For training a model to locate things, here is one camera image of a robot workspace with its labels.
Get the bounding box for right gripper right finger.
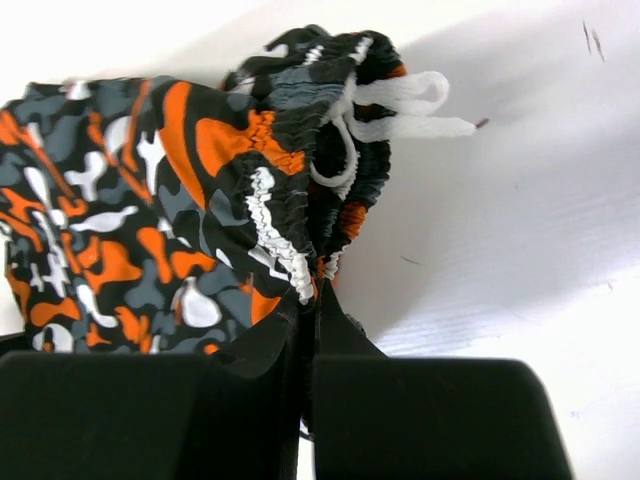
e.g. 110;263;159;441
312;283;572;479

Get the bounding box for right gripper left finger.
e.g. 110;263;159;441
1;313;299;479

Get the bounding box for orange camouflage shorts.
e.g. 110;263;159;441
1;25;477;354

